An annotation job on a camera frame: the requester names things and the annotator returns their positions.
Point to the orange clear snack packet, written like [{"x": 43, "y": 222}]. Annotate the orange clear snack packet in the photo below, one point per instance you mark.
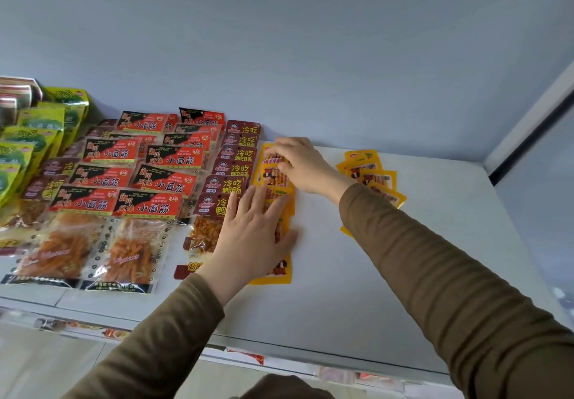
[
  {"x": 273, "y": 176},
  {"x": 287, "y": 192},
  {"x": 271, "y": 159}
]

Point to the pile of red snack packets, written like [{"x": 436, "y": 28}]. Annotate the pile of red snack packets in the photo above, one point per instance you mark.
[{"x": 15, "y": 93}]

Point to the stack of maroon snacks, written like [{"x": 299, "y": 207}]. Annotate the stack of maroon snacks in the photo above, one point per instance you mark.
[{"x": 242, "y": 129}]

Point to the row of orange noodle snacks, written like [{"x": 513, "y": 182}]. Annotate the row of orange noodle snacks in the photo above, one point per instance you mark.
[{"x": 80, "y": 328}]

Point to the person's right hand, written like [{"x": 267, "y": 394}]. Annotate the person's right hand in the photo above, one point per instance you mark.
[{"x": 309, "y": 165}]

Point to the black red noodle snack packet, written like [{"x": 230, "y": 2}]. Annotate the black red noodle snack packet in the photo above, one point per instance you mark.
[
  {"x": 112, "y": 151},
  {"x": 134, "y": 136},
  {"x": 134, "y": 255},
  {"x": 188, "y": 140},
  {"x": 58, "y": 246},
  {"x": 143, "y": 121}
]

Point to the person's left forearm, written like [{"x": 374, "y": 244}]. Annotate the person's left forearm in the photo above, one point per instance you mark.
[{"x": 148, "y": 354}]

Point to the person's right forearm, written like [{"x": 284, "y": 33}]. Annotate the person's right forearm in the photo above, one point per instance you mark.
[{"x": 457, "y": 304}]

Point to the white metal shelf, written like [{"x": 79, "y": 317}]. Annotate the white metal shelf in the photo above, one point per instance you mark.
[{"x": 350, "y": 295}]

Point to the person's left hand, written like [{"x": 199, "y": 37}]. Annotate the person's left hand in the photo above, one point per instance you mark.
[{"x": 246, "y": 246}]

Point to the row of orange clear snacks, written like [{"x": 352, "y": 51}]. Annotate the row of orange clear snacks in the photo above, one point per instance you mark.
[{"x": 376, "y": 181}]

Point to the pile of black red snacks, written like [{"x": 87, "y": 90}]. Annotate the pile of black red snacks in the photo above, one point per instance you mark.
[{"x": 166, "y": 179}]

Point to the pile of yellow snack packets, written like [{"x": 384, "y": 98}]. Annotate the pile of yellow snack packets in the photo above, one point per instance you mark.
[{"x": 45, "y": 120}]

